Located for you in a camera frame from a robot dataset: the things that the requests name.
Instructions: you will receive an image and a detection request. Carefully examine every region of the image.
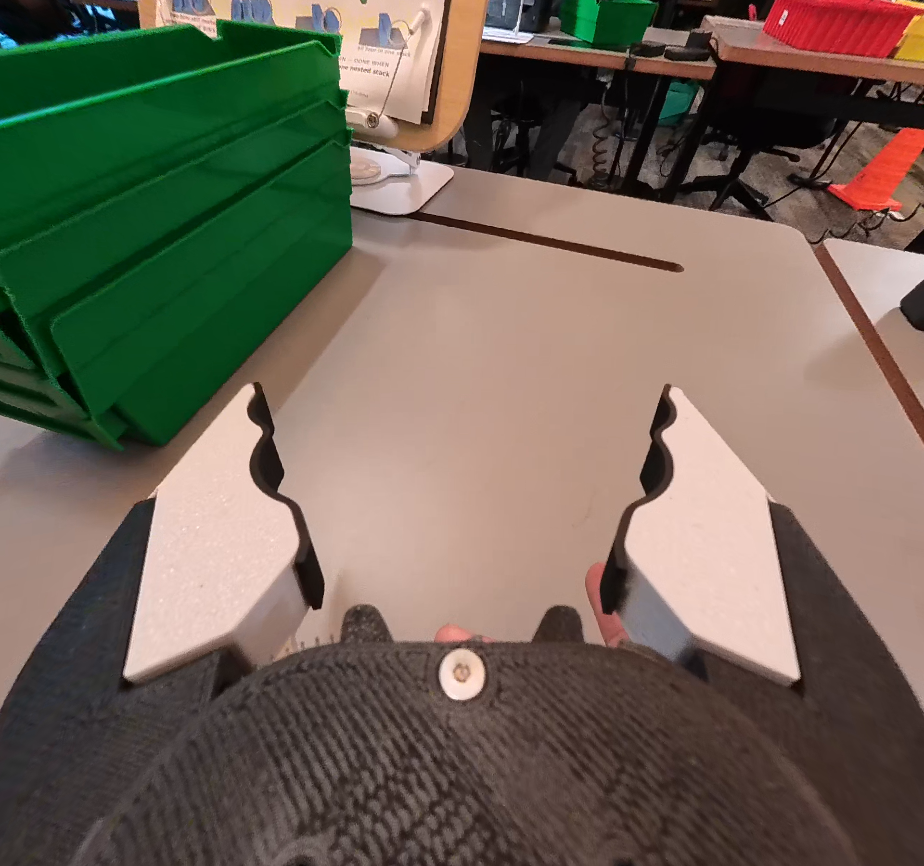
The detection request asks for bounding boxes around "person's right hand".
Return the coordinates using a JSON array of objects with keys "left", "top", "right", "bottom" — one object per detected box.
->
[{"left": 434, "top": 563, "right": 632, "bottom": 650}]

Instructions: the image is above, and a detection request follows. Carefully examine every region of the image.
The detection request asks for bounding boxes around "clear box white frame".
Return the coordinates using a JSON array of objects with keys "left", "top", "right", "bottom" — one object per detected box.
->
[{"left": 484, "top": 0, "right": 532, "bottom": 41}]

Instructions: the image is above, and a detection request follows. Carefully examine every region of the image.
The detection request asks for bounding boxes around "black office chair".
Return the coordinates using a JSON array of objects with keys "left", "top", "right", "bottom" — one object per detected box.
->
[{"left": 705, "top": 79, "right": 809, "bottom": 220}]

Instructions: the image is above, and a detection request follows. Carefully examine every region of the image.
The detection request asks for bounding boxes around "wooden-top table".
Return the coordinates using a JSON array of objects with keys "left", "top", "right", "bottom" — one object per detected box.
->
[
  {"left": 477, "top": 29, "right": 716, "bottom": 195},
  {"left": 705, "top": 14, "right": 924, "bottom": 220}
]

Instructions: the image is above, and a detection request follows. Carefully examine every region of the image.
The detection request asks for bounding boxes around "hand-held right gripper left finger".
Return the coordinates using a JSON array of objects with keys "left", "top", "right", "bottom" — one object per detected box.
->
[{"left": 123, "top": 383, "right": 324, "bottom": 686}]

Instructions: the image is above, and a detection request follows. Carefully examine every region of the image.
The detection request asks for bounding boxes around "instruction sheet on stand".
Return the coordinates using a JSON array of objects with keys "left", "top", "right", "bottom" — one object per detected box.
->
[{"left": 133, "top": 0, "right": 499, "bottom": 155}]

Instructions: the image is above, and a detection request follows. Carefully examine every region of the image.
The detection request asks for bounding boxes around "teal bag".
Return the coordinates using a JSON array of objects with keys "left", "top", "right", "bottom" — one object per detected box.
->
[{"left": 657, "top": 82, "right": 703, "bottom": 128}]

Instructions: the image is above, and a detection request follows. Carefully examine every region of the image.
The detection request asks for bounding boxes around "black small device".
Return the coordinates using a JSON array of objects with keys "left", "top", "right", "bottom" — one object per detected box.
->
[{"left": 631, "top": 35, "right": 713, "bottom": 63}]

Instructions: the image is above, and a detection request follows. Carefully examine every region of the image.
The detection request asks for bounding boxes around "orange traffic cone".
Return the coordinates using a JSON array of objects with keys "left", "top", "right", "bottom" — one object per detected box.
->
[{"left": 829, "top": 127, "right": 924, "bottom": 214}]

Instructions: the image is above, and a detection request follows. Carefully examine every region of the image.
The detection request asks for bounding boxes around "red plastic bin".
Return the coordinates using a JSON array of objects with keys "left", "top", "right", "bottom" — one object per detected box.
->
[{"left": 763, "top": 0, "right": 922, "bottom": 58}]

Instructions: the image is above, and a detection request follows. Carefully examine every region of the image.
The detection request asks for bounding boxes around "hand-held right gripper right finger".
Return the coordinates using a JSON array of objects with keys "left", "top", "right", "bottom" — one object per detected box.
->
[{"left": 601, "top": 386, "right": 802, "bottom": 688}]

